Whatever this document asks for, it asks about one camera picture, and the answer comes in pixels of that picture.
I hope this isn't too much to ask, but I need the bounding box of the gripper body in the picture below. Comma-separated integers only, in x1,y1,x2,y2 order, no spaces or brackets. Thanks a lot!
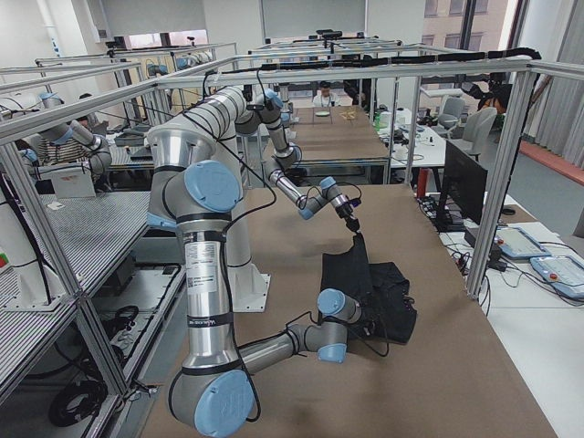
336,203,355,220

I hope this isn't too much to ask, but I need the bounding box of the black printed t-shirt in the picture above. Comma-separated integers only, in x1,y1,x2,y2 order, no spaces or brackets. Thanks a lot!
321,234,417,345

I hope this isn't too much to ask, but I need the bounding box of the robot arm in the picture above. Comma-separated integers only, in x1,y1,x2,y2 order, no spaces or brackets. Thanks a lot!
182,86,360,234
148,123,361,437

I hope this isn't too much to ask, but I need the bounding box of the black Huawei monitor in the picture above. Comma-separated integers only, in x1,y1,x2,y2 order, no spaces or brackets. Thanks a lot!
434,141,487,232

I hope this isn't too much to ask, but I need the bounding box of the teach pendant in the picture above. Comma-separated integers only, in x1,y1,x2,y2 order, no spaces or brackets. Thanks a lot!
529,255,583,299
494,226,551,260

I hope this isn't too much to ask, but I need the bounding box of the striped back table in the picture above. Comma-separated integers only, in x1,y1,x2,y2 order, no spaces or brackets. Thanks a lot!
1,192,150,336

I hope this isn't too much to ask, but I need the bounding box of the aluminium cage frame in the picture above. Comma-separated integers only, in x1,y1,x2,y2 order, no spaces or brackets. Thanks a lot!
1,48,583,398

